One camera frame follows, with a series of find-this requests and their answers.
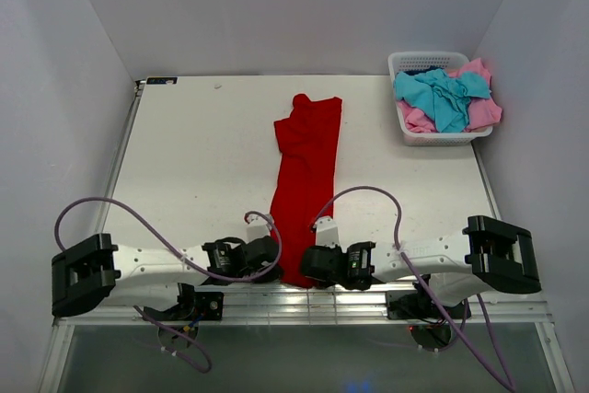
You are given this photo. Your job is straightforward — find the red t shirt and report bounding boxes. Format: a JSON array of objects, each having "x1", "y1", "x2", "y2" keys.
[{"x1": 271, "y1": 94, "x2": 342, "y2": 288}]

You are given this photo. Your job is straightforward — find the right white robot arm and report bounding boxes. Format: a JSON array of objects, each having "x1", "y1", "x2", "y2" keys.
[{"x1": 300, "y1": 215, "x2": 542, "y2": 318}]

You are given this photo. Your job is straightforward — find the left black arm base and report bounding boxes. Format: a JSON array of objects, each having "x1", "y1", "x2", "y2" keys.
[{"x1": 143, "y1": 284, "x2": 225, "y2": 321}]

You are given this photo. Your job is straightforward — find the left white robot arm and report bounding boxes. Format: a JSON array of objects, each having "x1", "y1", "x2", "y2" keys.
[{"x1": 52, "y1": 233, "x2": 283, "y2": 318}]

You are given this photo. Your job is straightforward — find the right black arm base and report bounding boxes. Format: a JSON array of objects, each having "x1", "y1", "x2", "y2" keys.
[{"x1": 385, "y1": 291, "x2": 445, "y2": 324}]

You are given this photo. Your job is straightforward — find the white plastic basket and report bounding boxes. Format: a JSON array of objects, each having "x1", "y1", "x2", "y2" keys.
[{"x1": 387, "y1": 52, "x2": 498, "y2": 146}]

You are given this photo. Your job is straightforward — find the blue white label sticker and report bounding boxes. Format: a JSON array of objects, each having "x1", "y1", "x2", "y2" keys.
[{"x1": 146, "y1": 77, "x2": 178, "y2": 85}]

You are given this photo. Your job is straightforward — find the turquoise t shirt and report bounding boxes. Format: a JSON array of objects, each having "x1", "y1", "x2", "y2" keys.
[{"x1": 393, "y1": 68, "x2": 491, "y2": 133}]

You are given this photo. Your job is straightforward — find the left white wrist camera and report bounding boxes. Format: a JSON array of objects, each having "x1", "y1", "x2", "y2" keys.
[{"x1": 246, "y1": 214, "x2": 271, "y2": 243}]

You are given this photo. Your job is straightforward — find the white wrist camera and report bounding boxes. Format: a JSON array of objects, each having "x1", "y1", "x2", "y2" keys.
[
  {"x1": 311, "y1": 216, "x2": 340, "y2": 249},
  {"x1": 246, "y1": 214, "x2": 271, "y2": 243}
]

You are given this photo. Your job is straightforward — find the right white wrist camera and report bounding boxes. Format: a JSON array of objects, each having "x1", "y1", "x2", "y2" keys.
[{"x1": 311, "y1": 216, "x2": 340, "y2": 249}]

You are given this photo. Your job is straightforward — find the aluminium frame rails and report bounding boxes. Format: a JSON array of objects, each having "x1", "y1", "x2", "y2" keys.
[{"x1": 52, "y1": 82, "x2": 576, "y2": 393}]

